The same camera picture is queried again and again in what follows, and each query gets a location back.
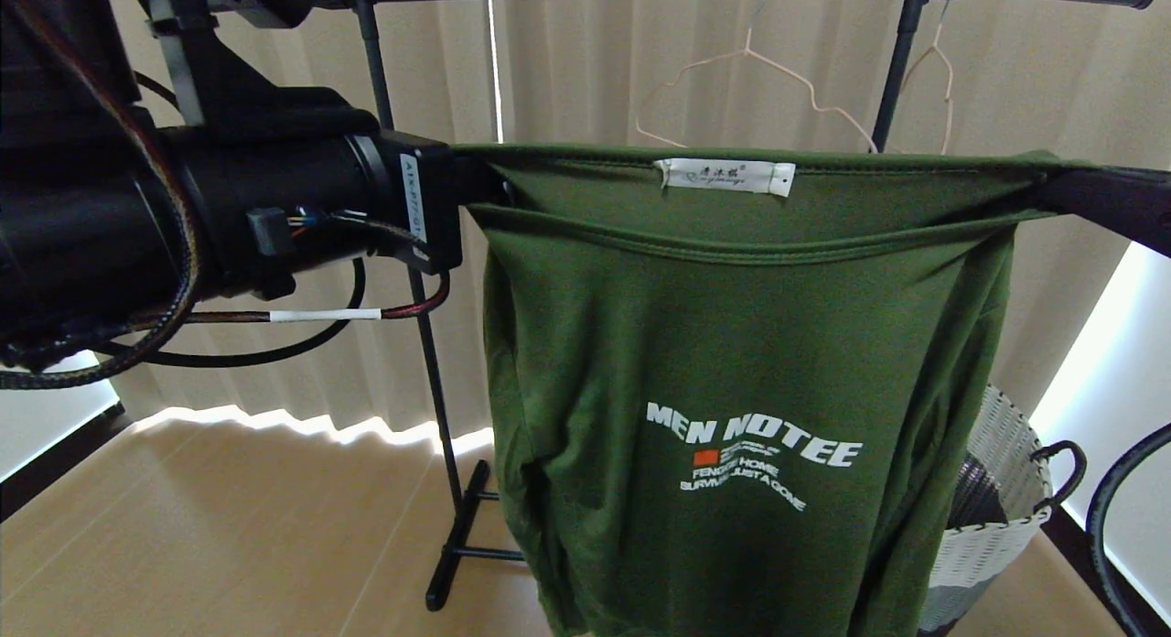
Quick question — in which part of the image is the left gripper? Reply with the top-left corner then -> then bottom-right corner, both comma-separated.
169,129 -> 461,301

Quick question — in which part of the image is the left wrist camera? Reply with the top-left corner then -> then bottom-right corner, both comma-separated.
128,0 -> 381,142

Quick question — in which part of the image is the pink clothes hanger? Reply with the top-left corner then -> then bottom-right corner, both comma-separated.
901,0 -> 955,156
636,0 -> 879,155

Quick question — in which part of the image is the green printed t-shirt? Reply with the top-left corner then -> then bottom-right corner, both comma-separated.
455,143 -> 1067,637

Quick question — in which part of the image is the white laundry basket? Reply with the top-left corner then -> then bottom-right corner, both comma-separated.
918,385 -> 1088,634

